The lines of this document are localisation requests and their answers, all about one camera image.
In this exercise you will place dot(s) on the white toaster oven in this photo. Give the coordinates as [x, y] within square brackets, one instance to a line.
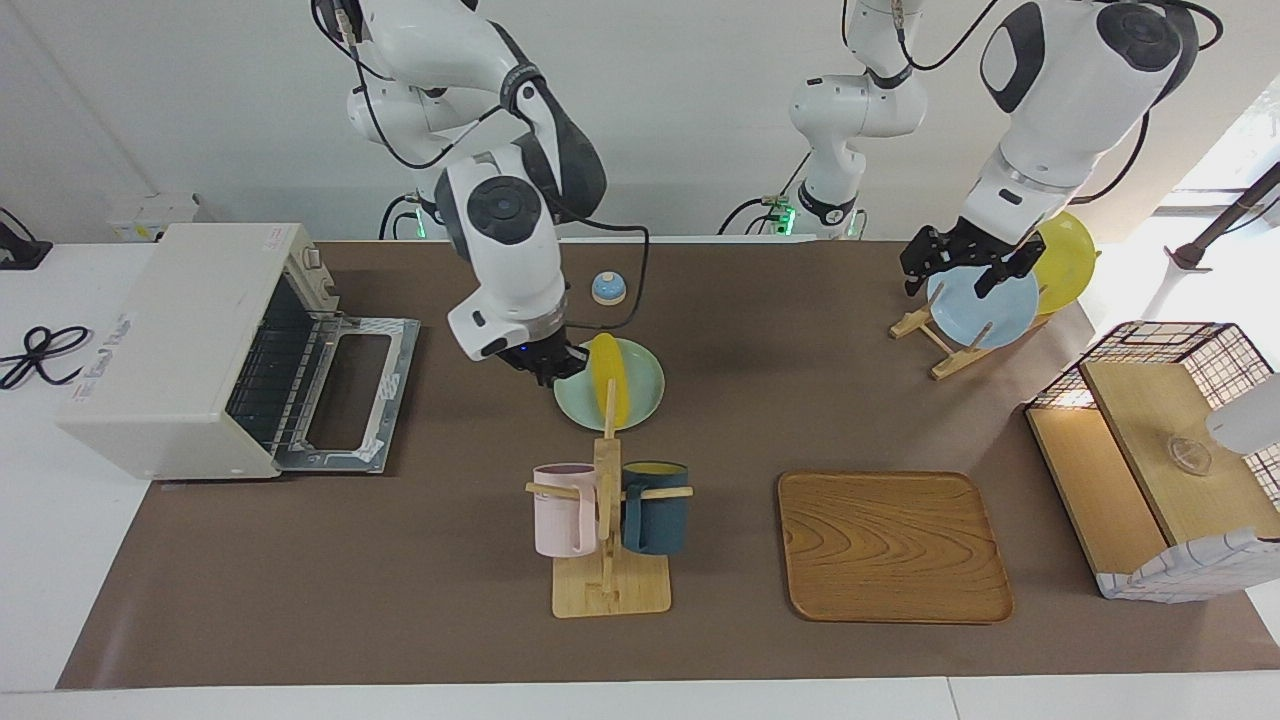
[160, 350]

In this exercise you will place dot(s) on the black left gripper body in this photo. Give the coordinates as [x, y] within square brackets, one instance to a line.
[965, 250]

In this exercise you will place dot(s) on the wooden plate rack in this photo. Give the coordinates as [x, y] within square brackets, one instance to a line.
[950, 362]

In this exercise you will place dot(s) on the yellow plate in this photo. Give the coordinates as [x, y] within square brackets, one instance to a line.
[1070, 265]

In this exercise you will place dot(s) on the yellow corn cob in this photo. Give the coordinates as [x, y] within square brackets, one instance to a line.
[606, 380]

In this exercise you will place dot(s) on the black clamp stand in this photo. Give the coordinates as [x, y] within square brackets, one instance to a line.
[15, 250]

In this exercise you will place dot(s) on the brown table mat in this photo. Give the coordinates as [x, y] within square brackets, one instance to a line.
[450, 550]

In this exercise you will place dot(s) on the dark metal pole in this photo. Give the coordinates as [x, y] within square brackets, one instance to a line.
[1225, 215]

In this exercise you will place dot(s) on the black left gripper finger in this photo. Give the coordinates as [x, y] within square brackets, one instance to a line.
[908, 283]
[987, 282]

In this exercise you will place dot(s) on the blue service bell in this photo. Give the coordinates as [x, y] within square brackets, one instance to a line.
[608, 289]

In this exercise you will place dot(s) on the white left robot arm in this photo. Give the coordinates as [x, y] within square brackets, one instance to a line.
[1070, 90]

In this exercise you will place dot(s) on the wooden mug rack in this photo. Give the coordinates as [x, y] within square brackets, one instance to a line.
[606, 590]

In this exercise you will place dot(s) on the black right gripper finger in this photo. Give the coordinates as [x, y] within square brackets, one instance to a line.
[550, 378]
[575, 365]

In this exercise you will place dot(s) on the dark teal mug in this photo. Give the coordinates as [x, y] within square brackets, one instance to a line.
[658, 515]

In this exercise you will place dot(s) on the light green plate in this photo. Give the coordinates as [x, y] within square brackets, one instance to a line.
[645, 385]

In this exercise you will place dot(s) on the pink mug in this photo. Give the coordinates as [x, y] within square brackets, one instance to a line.
[558, 515]

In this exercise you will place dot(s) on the white rounded object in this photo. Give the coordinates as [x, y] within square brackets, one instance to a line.
[1245, 420]

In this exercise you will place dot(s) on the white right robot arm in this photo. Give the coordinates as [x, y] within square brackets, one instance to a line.
[510, 220]

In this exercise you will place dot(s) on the white wall socket box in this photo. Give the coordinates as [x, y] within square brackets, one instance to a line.
[150, 215]

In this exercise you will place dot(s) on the light blue plate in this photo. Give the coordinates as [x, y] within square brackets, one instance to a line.
[980, 315]

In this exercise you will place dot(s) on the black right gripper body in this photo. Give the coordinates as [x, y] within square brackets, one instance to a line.
[530, 358]

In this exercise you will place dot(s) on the clear glass piece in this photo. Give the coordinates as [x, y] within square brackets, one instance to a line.
[1190, 455]

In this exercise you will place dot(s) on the brown wooden tray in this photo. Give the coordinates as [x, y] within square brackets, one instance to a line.
[890, 545]

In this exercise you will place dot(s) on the white checkered cloth liner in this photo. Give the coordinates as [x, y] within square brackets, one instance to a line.
[1190, 572]

